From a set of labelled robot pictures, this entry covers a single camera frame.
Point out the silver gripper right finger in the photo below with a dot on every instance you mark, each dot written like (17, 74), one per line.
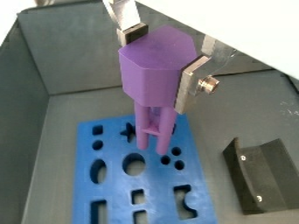
(198, 73)

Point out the purple three prong peg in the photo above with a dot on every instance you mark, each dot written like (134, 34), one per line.
(151, 64)

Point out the blue foam shape board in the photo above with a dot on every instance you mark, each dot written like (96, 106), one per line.
(130, 186)

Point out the black curved cradle holder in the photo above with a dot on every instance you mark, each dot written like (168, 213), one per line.
(264, 177)

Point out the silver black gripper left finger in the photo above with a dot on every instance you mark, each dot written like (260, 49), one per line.
(123, 13)

